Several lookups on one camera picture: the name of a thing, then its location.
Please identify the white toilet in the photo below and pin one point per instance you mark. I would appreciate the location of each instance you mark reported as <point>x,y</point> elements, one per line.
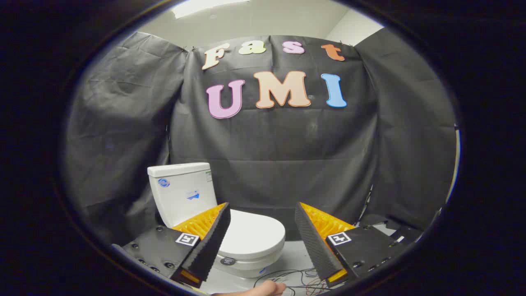
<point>181,193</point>

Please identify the white toilet lid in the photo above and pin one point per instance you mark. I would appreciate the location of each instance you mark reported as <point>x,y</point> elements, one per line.
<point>254,234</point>

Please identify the black backdrop cloth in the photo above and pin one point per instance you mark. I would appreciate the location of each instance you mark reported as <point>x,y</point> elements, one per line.
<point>279,139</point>

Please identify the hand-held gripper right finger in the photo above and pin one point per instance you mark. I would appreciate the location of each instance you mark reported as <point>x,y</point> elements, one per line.
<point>314,242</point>

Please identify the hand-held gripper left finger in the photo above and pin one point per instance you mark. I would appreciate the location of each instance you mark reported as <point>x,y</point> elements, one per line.
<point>211,242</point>

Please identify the ceiling light panel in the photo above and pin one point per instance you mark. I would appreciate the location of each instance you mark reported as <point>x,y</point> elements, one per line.
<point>201,6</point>

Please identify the white toilet seat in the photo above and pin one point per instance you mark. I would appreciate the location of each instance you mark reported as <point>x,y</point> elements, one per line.
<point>257,263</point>

